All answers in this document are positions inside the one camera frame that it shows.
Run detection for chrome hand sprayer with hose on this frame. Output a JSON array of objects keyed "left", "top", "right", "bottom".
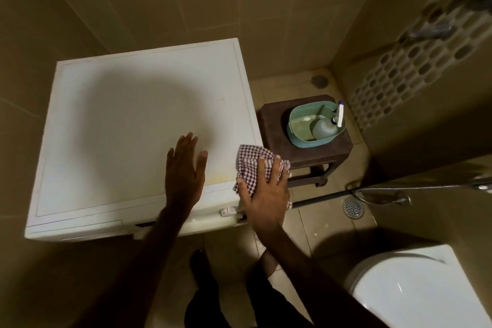
[{"left": 291, "top": 173, "right": 492, "bottom": 210}]

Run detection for white detergent drawer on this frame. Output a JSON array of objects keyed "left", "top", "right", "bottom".
[{"left": 25, "top": 220, "right": 124, "bottom": 242}]

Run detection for white spray bottle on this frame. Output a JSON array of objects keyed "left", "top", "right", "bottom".
[{"left": 312, "top": 100, "right": 345, "bottom": 140}]

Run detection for person's left hand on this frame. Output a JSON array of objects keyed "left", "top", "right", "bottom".
[{"left": 165, "top": 131, "right": 209, "bottom": 219}]

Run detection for person's dark shorts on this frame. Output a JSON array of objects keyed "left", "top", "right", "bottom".
[{"left": 183, "top": 262, "right": 314, "bottom": 328}]

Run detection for black white striped scrubber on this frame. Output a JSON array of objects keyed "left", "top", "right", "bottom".
[{"left": 232, "top": 143, "right": 292, "bottom": 198}]

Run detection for person's right hand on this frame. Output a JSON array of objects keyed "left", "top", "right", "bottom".
[{"left": 237, "top": 154, "right": 293, "bottom": 241}]

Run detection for person's left forearm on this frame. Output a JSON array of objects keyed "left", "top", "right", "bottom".
[{"left": 73, "top": 208, "right": 189, "bottom": 328}]

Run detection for chrome wall spout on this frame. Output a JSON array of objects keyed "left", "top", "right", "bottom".
[{"left": 407, "top": 22, "right": 459, "bottom": 43}]

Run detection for teal plastic basket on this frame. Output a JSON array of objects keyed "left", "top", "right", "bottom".
[{"left": 286, "top": 100, "right": 347, "bottom": 148}]

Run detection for white toilet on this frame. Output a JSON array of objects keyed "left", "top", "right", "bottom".
[{"left": 344, "top": 243, "right": 492, "bottom": 328}]

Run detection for white washing machine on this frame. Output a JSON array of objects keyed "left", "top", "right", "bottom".
[{"left": 25, "top": 38, "right": 266, "bottom": 242}]

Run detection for person's right forearm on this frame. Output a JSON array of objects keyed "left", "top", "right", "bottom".
[{"left": 257, "top": 228, "right": 389, "bottom": 328}]

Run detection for round metal floor drain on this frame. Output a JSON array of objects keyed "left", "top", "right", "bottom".
[{"left": 342, "top": 197, "right": 365, "bottom": 220}]

